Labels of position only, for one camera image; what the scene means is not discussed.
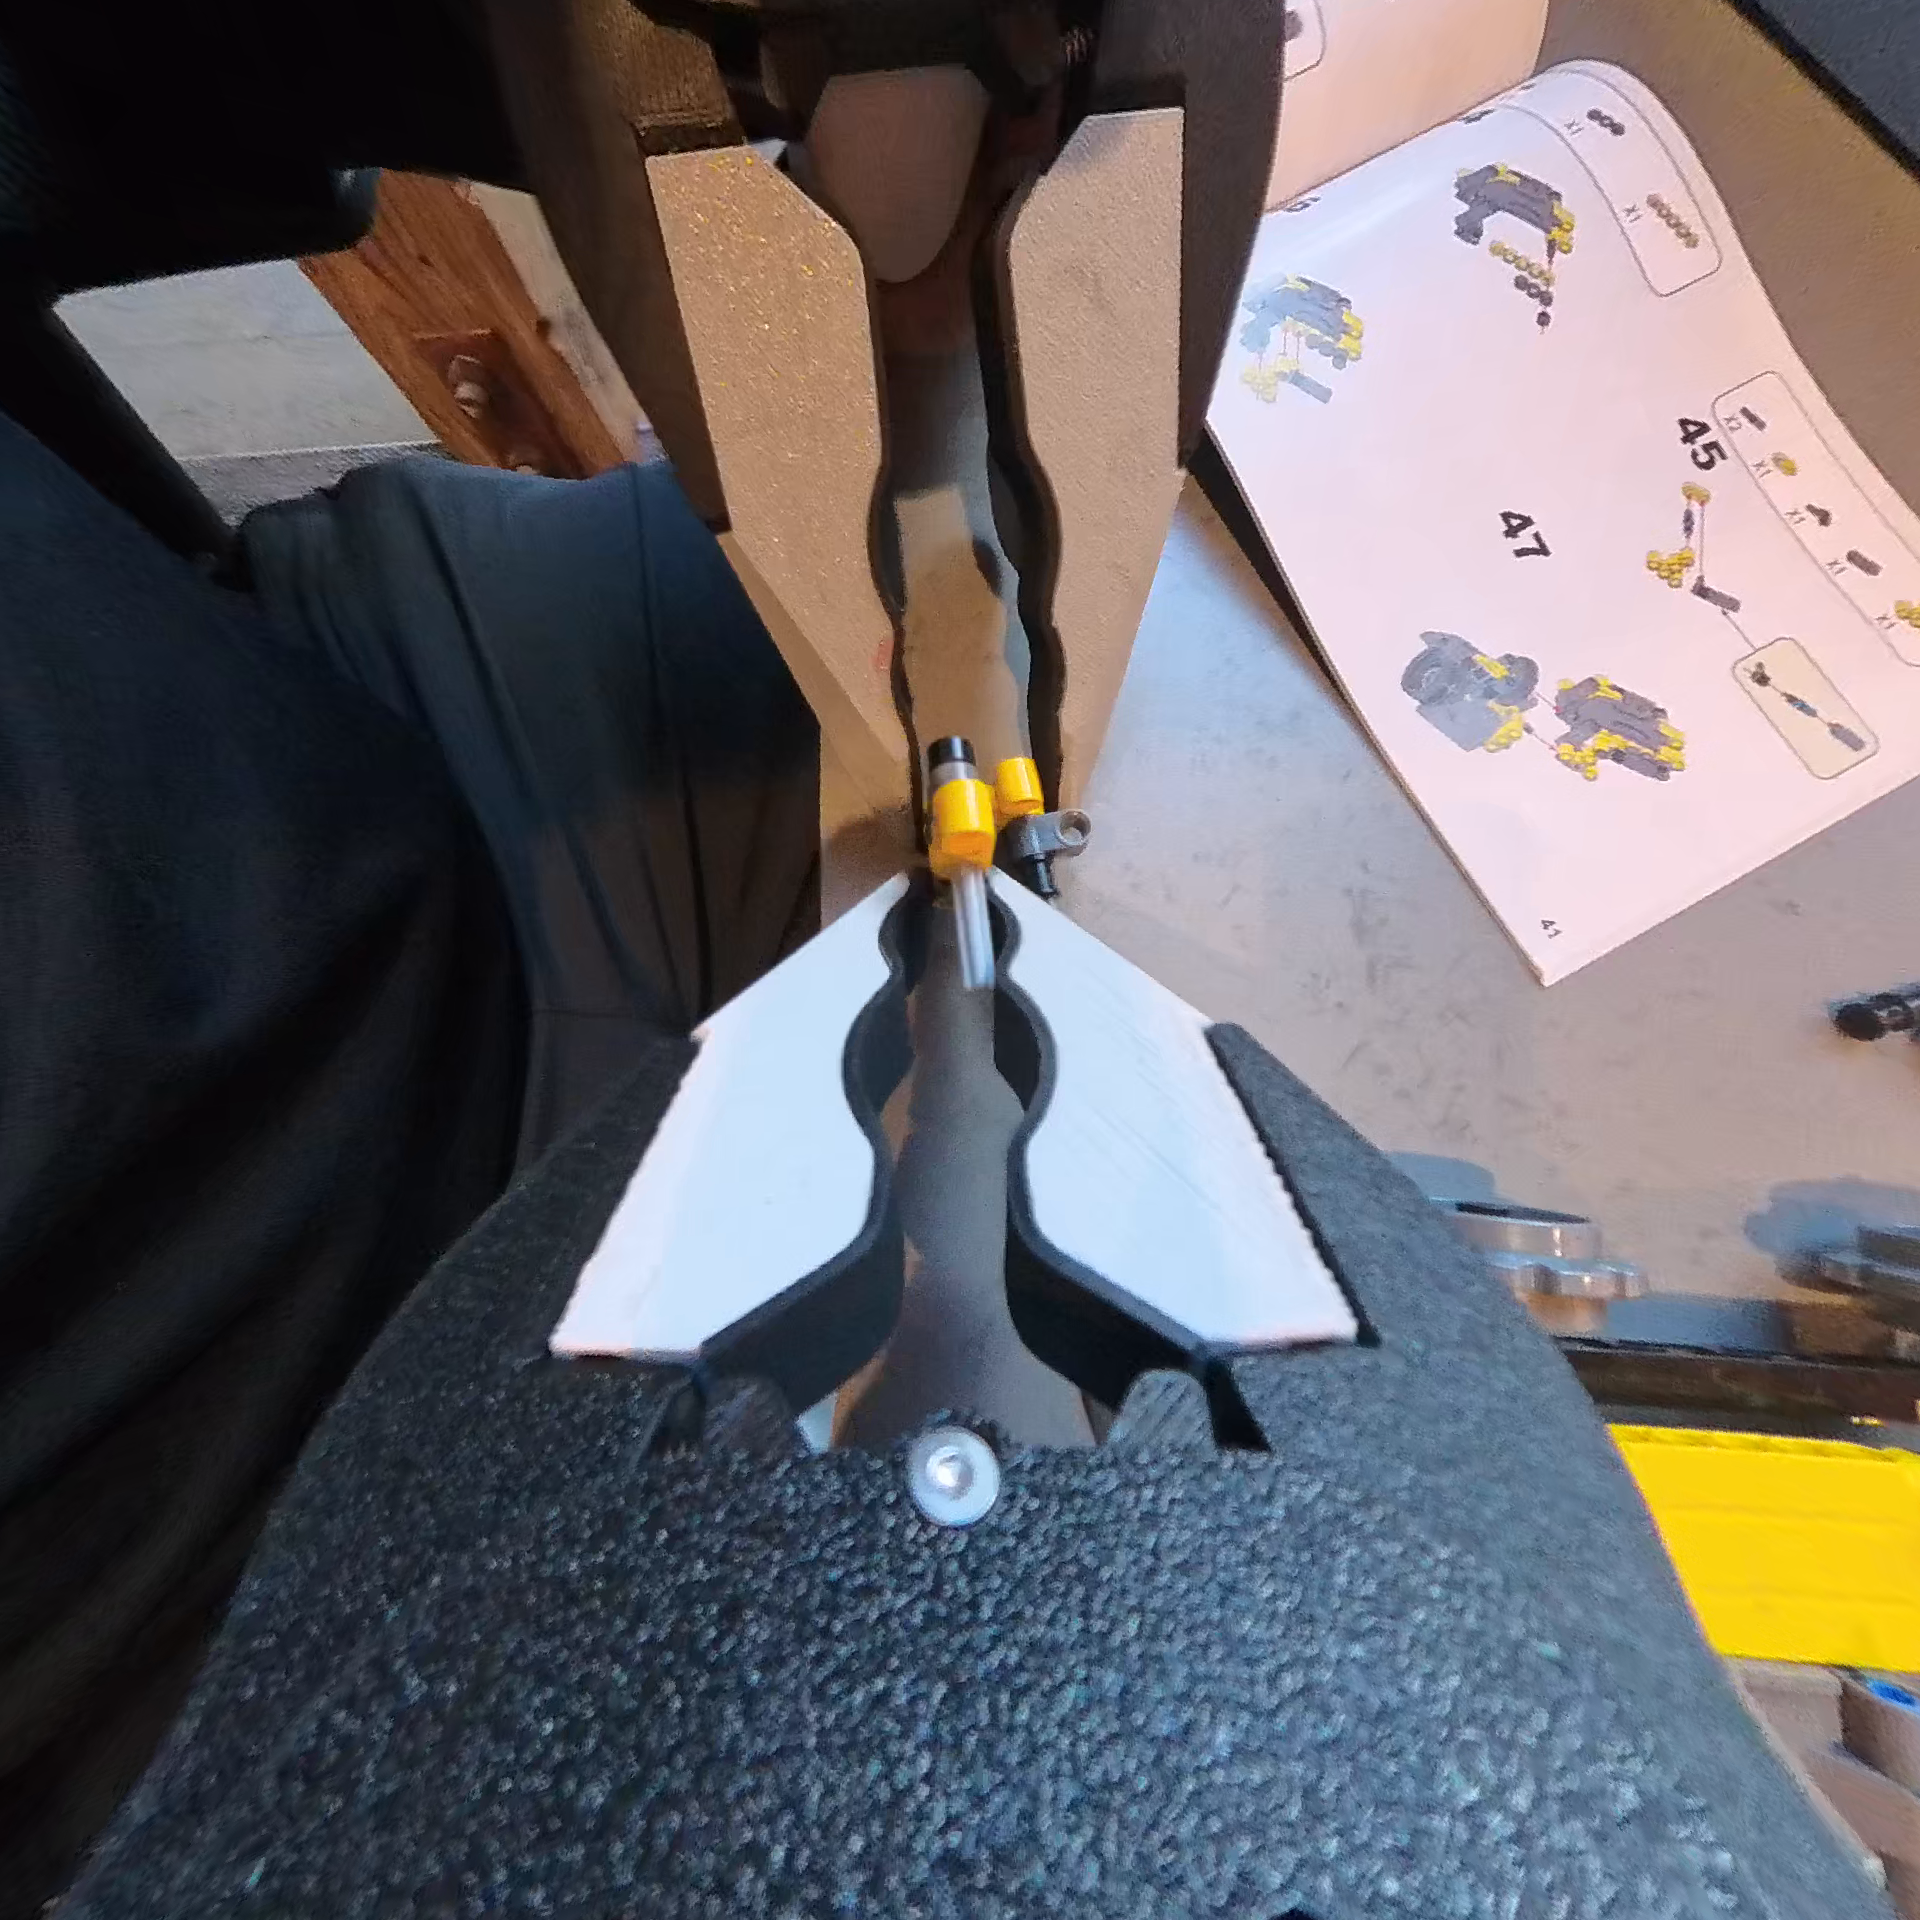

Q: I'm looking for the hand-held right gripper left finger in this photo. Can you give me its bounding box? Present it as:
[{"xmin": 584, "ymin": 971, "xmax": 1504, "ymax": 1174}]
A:
[{"xmin": 549, "ymin": 872, "xmax": 919, "ymax": 1363}]

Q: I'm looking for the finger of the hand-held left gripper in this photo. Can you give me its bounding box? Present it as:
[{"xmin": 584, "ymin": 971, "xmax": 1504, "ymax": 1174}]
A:
[
  {"xmin": 645, "ymin": 138, "xmax": 919, "ymax": 816},
  {"xmin": 998, "ymin": 109, "xmax": 1190, "ymax": 800}
]

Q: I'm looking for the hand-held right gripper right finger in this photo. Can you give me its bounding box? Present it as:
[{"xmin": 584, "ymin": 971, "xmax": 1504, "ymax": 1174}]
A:
[{"xmin": 991, "ymin": 872, "xmax": 1361, "ymax": 1356}]

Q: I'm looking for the grey yellow axle subassembly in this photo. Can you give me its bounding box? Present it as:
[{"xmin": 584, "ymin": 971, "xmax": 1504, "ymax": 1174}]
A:
[{"xmin": 994, "ymin": 753, "xmax": 1098, "ymax": 903}]

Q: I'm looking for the instruction booklet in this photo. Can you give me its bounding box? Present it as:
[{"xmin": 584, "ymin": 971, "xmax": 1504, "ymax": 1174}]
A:
[{"xmin": 1198, "ymin": 0, "xmax": 1920, "ymax": 989}]

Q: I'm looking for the person's left forearm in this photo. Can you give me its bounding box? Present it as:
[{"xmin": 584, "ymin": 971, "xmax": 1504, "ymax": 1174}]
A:
[{"xmin": 0, "ymin": 0, "xmax": 632, "ymax": 286}]

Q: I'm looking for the grey desk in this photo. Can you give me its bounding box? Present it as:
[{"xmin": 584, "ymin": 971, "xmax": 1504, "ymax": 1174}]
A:
[{"xmin": 816, "ymin": 0, "xmax": 1920, "ymax": 1893}]

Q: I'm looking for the person's grey trouser leg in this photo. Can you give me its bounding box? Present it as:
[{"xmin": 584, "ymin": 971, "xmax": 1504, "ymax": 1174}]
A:
[{"xmin": 248, "ymin": 449, "xmax": 819, "ymax": 1052}]

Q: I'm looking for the yellow black brick vehicle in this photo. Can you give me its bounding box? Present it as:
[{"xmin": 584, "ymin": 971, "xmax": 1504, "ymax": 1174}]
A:
[{"xmin": 1382, "ymin": 1146, "xmax": 1920, "ymax": 1667}]

